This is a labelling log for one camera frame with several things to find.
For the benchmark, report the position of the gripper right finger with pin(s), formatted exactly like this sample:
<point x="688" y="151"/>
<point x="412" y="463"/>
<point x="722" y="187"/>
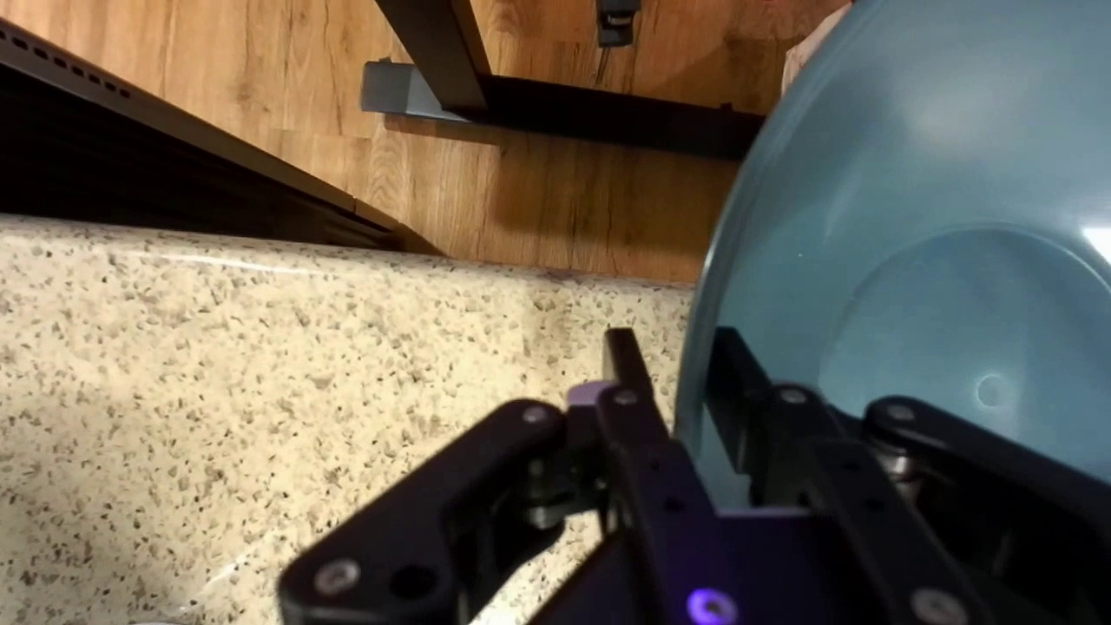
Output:
<point x="877" y="512"/>

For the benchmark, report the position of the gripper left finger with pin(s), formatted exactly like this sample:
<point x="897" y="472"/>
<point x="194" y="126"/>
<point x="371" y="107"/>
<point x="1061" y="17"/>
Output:
<point x="451" y="503"/>

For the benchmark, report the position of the blue bowl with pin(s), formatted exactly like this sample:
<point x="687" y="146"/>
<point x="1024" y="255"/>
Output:
<point x="920" y="174"/>

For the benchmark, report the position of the black vented appliance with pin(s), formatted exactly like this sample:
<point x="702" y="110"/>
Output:
<point x="130" y="174"/>

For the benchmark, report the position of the small black plug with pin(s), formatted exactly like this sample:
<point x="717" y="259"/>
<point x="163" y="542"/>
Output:
<point x="616" y="22"/>

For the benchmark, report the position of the black metal table frame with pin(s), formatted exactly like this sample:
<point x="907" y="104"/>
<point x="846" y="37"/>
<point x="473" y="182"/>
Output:
<point x="555" y="104"/>

